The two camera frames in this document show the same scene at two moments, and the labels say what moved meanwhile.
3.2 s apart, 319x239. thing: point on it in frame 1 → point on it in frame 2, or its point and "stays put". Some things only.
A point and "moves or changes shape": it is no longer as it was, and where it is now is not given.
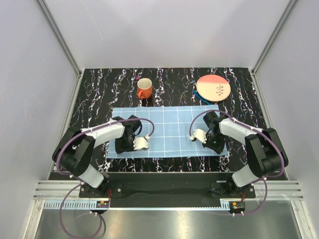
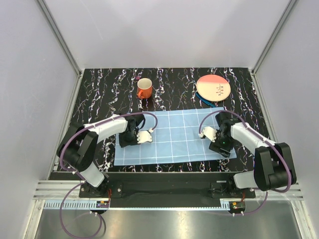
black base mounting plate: (168, 185) stays put
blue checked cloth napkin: (170, 129) moves or changes shape
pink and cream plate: (213, 87) stays put
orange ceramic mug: (144, 85) stays put
